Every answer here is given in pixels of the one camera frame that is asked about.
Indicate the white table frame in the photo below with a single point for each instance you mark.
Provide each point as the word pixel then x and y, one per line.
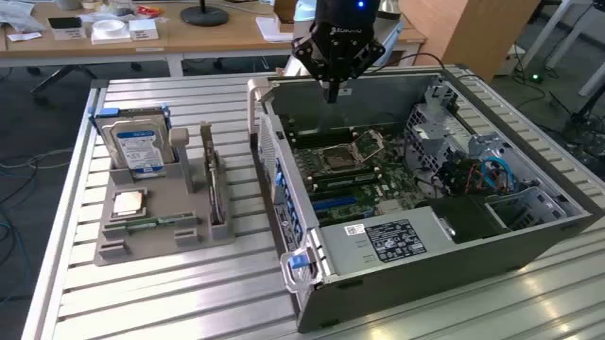
pixel 557 35

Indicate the green motherboard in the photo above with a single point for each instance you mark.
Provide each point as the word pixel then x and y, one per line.
pixel 391 173

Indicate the black box on white stand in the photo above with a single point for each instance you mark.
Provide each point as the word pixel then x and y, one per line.
pixel 66 23

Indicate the white card with red print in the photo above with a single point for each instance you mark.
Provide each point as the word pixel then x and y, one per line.
pixel 23 36

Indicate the red packet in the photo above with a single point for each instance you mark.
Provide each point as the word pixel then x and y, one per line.
pixel 148 11

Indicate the silver metal drive cage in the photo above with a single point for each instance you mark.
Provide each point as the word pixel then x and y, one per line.
pixel 431 141

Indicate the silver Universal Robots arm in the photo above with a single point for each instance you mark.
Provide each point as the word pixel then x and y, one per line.
pixel 295 67

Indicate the metal socket cover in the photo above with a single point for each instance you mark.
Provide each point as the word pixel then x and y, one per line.
pixel 366 145

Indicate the hard disk in blue caddy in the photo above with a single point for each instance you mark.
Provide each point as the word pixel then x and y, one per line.
pixel 136 148

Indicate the black office chair base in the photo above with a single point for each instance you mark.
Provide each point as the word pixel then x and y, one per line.
pixel 62 76

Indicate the CPU socket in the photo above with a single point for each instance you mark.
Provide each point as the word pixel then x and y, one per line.
pixel 338 159

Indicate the blue expansion slot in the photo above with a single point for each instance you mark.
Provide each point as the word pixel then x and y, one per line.
pixel 335 202

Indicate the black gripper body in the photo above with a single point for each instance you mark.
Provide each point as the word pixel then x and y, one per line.
pixel 342 32

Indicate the flat white box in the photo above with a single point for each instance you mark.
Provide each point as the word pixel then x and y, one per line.
pixel 111 39

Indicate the black RAM slot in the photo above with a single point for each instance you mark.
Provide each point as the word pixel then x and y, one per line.
pixel 321 134
pixel 323 142

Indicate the graphics card with black fan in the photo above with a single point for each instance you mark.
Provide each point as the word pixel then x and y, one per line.
pixel 216 198

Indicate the white labelled box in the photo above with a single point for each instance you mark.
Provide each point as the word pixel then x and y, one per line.
pixel 143 30

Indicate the silver disk bay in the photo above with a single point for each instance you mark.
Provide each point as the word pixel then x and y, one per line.
pixel 534 209

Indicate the grey parts rack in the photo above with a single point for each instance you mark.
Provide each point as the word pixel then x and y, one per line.
pixel 160 198

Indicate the black round lamp base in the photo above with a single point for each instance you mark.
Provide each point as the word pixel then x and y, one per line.
pixel 204 16

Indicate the loose green RAM stick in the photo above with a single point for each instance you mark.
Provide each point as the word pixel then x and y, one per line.
pixel 142 223

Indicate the grey power supply unit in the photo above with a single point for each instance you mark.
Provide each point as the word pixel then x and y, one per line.
pixel 378 241

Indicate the wooden desk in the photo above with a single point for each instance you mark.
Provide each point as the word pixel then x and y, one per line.
pixel 212 35

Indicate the wooden cabinet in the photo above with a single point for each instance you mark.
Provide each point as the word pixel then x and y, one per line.
pixel 473 35

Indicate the black plastic shroud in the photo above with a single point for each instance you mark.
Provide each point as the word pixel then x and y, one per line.
pixel 468 216

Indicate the CPU chip with metal lid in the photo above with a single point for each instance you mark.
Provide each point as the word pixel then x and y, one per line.
pixel 127 202

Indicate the blue case latch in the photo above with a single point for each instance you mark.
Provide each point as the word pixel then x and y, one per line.
pixel 297 263

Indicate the white tape roll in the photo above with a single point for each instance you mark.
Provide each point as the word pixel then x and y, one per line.
pixel 107 26

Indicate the white paper stack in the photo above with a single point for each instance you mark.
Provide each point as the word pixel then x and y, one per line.
pixel 271 32

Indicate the open grey PC case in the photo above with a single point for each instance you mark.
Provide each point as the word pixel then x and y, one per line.
pixel 425 283

